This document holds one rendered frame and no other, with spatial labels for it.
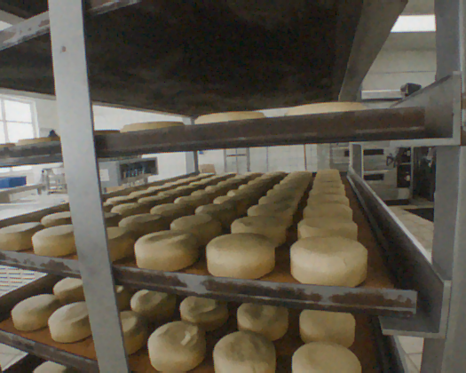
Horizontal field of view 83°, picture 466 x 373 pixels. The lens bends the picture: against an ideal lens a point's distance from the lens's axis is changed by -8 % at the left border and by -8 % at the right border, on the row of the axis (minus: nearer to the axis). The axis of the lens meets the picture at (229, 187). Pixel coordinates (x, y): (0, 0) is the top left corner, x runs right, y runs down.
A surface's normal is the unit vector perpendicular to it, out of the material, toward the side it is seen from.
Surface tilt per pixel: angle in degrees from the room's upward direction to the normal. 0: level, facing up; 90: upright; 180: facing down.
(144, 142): 90
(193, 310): 0
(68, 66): 90
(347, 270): 90
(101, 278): 90
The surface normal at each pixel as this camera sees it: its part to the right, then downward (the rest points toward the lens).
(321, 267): -0.42, 0.15
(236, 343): -0.07, -0.99
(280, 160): -0.07, 0.15
